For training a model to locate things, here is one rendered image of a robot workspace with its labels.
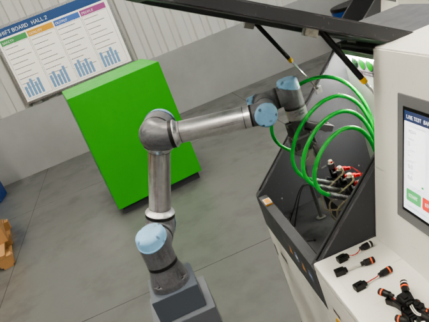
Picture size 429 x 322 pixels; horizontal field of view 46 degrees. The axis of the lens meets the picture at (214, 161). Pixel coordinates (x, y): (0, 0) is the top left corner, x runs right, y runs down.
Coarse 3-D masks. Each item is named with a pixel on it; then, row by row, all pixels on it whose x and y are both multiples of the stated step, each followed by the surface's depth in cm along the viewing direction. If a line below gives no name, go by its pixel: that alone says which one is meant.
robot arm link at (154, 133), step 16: (224, 112) 166; (240, 112) 164; (256, 112) 162; (272, 112) 161; (144, 128) 171; (160, 128) 167; (176, 128) 167; (192, 128) 166; (208, 128) 166; (224, 128) 166; (240, 128) 167; (144, 144) 172; (160, 144) 168; (176, 144) 168
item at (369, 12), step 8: (352, 0) 539; (360, 0) 539; (368, 0) 539; (376, 0) 466; (384, 0) 455; (392, 0) 433; (400, 0) 419; (408, 0) 419; (416, 0) 419; (424, 0) 418; (352, 8) 542; (360, 8) 542; (368, 8) 542; (376, 8) 469; (384, 8) 457; (344, 16) 545; (352, 16) 545; (360, 16) 545; (368, 16) 472
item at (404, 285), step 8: (400, 280) 131; (400, 288) 129; (408, 288) 128; (384, 296) 129; (392, 296) 128; (400, 296) 123; (408, 296) 123; (392, 304) 128; (400, 304) 123; (408, 304) 121; (416, 304) 122; (424, 304) 122; (408, 312) 120; (416, 312) 120; (424, 312) 118; (400, 320) 121; (408, 320) 120; (416, 320) 119; (424, 320) 117
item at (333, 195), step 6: (348, 126) 158; (354, 126) 158; (336, 132) 158; (360, 132) 160; (366, 132) 160; (330, 138) 158; (366, 138) 161; (324, 144) 158; (372, 144) 161; (318, 156) 159; (318, 162) 159; (312, 174) 161; (318, 186) 162; (324, 192) 163; (330, 192) 164; (336, 198) 164; (342, 198) 165
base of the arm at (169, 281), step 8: (176, 256) 189; (176, 264) 187; (152, 272) 185; (160, 272) 184; (168, 272) 184; (176, 272) 186; (184, 272) 188; (152, 280) 187; (160, 280) 185; (168, 280) 184; (176, 280) 185; (184, 280) 187; (152, 288) 189; (160, 288) 186; (168, 288) 184; (176, 288) 185
